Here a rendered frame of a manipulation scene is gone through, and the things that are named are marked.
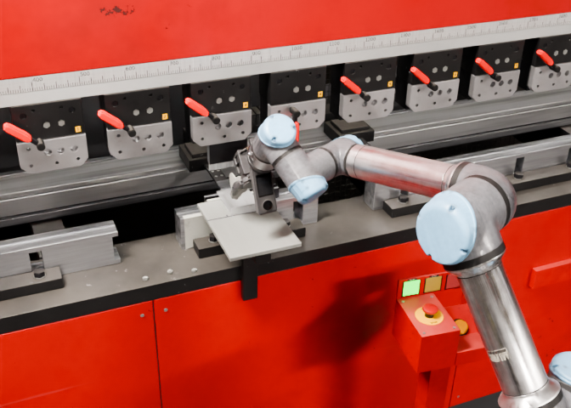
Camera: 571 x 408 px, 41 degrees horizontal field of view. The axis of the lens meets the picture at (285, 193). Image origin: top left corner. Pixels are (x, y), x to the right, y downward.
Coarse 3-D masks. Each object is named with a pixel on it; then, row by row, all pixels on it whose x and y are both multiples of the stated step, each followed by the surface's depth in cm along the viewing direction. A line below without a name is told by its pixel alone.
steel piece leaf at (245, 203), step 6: (246, 192) 202; (222, 198) 199; (228, 198) 199; (240, 198) 199; (246, 198) 199; (252, 198) 199; (228, 204) 196; (234, 204) 196; (240, 204) 197; (246, 204) 197; (252, 204) 193; (234, 210) 191; (240, 210) 192; (246, 210) 193; (252, 210) 194
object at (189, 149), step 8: (184, 144) 219; (192, 144) 218; (184, 152) 216; (192, 152) 214; (200, 152) 214; (184, 160) 217; (192, 160) 213; (200, 160) 213; (192, 168) 214; (200, 168) 215; (208, 168) 212; (216, 176) 208; (224, 176) 209; (224, 184) 205
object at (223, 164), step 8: (216, 144) 192; (224, 144) 193; (232, 144) 193; (240, 144) 194; (208, 152) 193; (216, 152) 193; (224, 152) 194; (232, 152) 195; (208, 160) 194; (216, 160) 194; (224, 160) 195; (232, 160) 196; (216, 168) 196
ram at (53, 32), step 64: (0, 0) 153; (64, 0) 158; (128, 0) 163; (192, 0) 168; (256, 0) 174; (320, 0) 180; (384, 0) 187; (448, 0) 194; (512, 0) 202; (0, 64) 159; (64, 64) 164; (128, 64) 170; (256, 64) 182; (320, 64) 189
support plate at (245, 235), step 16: (208, 208) 195; (224, 208) 195; (208, 224) 189; (224, 224) 188; (240, 224) 188; (256, 224) 189; (272, 224) 189; (224, 240) 183; (240, 240) 183; (256, 240) 183; (272, 240) 183; (288, 240) 183; (240, 256) 177
